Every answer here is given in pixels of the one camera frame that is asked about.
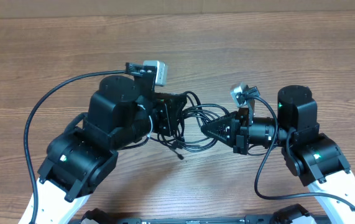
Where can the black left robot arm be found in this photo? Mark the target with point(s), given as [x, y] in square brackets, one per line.
[123, 113]

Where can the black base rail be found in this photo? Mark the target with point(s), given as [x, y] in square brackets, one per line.
[99, 216]

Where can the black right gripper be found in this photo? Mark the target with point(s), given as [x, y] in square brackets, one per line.
[237, 119]

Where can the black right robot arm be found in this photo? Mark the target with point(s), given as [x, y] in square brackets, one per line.
[310, 155]

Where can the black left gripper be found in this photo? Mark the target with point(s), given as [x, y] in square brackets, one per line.
[166, 111]

